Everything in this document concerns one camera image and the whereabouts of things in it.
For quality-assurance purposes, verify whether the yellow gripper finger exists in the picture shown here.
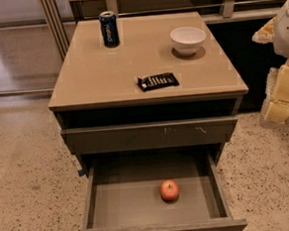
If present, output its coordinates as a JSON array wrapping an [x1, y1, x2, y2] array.
[[252, 17, 276, 44], [263, 60, 289, 123]]

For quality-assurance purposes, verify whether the red apple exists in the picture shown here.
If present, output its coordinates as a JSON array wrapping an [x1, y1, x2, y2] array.
[[159, 179, 180, 201]]

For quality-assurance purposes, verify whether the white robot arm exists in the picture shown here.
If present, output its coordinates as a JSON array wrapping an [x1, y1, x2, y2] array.
[[252, 0, 289, 129]]

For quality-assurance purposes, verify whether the grey drawer cabinet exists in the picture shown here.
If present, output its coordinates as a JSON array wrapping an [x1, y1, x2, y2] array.
[[48, 13, 247, 231]]

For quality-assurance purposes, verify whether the white ceramic bowl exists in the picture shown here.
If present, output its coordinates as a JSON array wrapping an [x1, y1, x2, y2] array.
[[169, 27, 207, 57]]

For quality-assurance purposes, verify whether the black snack bar wrapper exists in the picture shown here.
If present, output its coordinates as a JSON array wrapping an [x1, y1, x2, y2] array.
[[137, 73, 179, 91]]

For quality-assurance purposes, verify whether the blue soda can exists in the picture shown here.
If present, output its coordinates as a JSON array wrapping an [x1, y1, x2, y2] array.
[[99, 11, 120, 48]]

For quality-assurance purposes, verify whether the blue tape piece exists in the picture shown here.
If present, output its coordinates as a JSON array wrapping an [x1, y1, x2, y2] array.
[[78, 170, 85, 176]]

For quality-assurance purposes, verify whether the metal window frame rail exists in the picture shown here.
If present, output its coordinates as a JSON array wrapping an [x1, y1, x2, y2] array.
[[40, 0, 69, 59]]

